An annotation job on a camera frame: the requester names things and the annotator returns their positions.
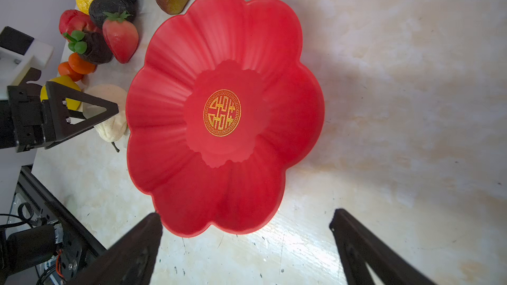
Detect dark mangosteen green leaves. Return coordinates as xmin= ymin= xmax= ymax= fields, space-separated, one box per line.
xmin=63 ymin=30 xmax=113 ymax=65

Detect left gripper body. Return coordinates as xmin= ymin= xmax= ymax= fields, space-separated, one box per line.
xmin=1 ymin=67 xmax=46 ymax=153

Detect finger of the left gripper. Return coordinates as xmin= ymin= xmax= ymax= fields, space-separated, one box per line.
xmin=44 ymin=83 xmax=119 ymax=149

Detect dark avocado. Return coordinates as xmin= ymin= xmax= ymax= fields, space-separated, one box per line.
xmin=88 ymin=0 xmax=137 ymax=29

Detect cream white pear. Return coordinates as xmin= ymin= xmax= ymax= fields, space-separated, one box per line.
xmin=85 ymin=84 xmax=128 ymax=153

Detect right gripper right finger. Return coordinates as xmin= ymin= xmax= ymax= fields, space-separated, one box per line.
xmin=330 ymin=208 xmax=434 ymax=284

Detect red flower-shaped bowl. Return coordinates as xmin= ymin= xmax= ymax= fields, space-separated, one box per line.
xmin=126 ymin=0 xmax=325 ymax=238

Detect orange tangerine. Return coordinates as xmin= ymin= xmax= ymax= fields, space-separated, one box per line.
xmin=68 ymin=53 xmax=96 ymax=75
xmin=58 ymin=62 xmax=83 ymax=82

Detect red strawberry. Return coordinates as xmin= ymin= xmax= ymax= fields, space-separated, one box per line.
xmin=102 ymin=11 xmax=139 ymax=64

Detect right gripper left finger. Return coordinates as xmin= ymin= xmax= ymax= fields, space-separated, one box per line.
xmin=65 ymin=212 xmax=162 ymax=284

